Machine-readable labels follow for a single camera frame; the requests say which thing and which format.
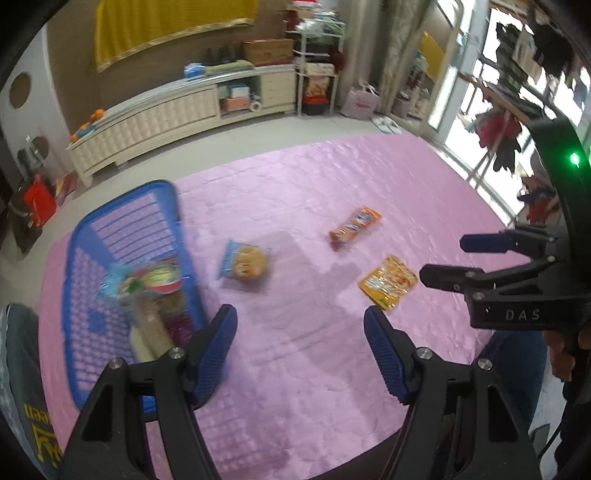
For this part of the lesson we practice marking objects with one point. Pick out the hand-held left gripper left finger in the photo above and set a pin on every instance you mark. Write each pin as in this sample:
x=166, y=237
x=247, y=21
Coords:
x=214, y=350

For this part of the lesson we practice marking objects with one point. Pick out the pink quilted blanket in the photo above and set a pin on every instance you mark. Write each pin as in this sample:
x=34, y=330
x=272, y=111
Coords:
x=300, y=184

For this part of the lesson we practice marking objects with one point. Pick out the drying rack with clothes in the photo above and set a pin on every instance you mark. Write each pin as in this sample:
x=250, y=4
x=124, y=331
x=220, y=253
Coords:
x=508, y=143

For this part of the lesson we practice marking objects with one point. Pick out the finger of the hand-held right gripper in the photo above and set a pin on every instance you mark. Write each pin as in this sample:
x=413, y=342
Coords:
x=480, y=242
x=443, y=277

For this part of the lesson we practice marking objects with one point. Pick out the orange printed bag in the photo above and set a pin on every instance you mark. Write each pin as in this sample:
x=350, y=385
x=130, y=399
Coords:
x=318, y=87

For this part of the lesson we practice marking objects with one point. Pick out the blue tissue packet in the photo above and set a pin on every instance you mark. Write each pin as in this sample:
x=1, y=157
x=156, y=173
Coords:
x=194, y=70

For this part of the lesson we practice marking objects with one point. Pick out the white tape roll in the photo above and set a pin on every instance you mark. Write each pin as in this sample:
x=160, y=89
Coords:
x=255, y=106

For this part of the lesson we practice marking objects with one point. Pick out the blue cookie packet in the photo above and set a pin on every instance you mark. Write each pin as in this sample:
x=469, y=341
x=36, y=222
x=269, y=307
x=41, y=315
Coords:
x=249, y=265

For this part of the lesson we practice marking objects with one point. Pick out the white shelf rack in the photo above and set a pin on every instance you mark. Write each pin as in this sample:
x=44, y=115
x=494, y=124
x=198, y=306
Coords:
x=299, y=83

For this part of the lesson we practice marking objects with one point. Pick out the white slipper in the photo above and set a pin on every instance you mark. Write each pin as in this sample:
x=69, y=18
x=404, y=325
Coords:
x=381, y=122
x=393, y=129

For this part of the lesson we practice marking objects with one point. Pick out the green folded cloth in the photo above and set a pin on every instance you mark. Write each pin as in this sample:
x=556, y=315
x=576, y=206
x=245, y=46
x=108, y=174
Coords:
x=231, y=68

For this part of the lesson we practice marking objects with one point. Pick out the glass sliding door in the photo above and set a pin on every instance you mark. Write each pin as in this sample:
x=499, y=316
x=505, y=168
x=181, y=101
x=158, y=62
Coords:
x=461, y=92

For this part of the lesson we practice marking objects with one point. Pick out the blue plastic basket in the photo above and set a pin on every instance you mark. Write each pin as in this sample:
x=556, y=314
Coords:
x=92, y=258

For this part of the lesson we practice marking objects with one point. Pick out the yellow wall cloth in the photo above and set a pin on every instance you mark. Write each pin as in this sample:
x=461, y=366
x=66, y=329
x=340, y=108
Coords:
x=175, y=23

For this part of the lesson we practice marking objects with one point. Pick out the red bag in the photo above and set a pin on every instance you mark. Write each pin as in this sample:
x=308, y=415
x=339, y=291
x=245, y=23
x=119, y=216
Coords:
x=39, y=198

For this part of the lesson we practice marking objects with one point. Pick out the yellow orange snack packet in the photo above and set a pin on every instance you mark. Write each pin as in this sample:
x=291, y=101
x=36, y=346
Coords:
x=388, y=281

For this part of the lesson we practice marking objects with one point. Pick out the clear white cracker packet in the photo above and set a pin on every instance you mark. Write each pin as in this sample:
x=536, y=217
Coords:
x=141, y=348

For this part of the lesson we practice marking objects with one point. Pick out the black bin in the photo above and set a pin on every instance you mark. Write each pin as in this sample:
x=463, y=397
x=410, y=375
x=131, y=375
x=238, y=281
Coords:
x=316, y=107

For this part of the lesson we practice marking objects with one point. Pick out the clear yellow cracker packet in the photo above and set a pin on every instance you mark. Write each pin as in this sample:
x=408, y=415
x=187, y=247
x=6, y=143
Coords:
x=150, y=323

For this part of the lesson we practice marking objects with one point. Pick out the cardboard box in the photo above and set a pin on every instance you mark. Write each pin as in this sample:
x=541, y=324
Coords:
x=270, y=51

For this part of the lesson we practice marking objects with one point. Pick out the orange snack bar packet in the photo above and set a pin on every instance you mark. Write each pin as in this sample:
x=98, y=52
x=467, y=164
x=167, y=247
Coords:
x=355, y=226

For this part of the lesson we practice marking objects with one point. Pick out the orange box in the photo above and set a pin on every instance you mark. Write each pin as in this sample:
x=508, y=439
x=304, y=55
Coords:
x=233, y=104

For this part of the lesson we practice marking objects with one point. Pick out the purple snack packet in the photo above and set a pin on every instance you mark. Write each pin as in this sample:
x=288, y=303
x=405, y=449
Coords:
x=178, y=330

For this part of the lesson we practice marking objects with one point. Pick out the beige patterned curtain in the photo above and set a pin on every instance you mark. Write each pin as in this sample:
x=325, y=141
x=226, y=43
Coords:
x=397, y=46

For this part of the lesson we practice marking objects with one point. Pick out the black bag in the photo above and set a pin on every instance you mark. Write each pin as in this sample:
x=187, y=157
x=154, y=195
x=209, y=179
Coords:
x=23, y=230

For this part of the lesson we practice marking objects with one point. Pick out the white tufted cabinet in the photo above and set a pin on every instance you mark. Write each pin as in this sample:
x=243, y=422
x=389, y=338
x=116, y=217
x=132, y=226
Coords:
x=152, y=124

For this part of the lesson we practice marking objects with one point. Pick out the blue cloth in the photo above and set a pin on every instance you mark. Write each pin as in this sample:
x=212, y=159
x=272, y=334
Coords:
x=512, y=364

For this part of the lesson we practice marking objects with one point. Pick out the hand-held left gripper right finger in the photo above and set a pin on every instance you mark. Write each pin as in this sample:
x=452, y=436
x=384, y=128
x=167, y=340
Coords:
x=385, y=355

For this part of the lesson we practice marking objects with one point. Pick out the large red yellow snack packet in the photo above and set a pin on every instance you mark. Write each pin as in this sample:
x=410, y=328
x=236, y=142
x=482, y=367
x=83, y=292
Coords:
x=161, y=277

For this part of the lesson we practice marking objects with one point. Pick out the white partition with round holes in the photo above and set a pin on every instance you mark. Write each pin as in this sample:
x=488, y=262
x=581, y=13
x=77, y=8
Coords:
x=51, y=120

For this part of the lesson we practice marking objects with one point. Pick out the white shopping bag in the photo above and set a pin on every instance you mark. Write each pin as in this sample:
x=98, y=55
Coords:
x=360, y=106

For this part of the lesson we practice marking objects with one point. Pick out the person's right hand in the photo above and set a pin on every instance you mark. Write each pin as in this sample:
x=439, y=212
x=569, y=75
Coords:
x=563, y=355

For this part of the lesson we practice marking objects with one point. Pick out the orange plush toy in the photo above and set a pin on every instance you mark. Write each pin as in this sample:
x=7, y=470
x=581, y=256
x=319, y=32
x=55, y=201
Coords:
x=97, y=114

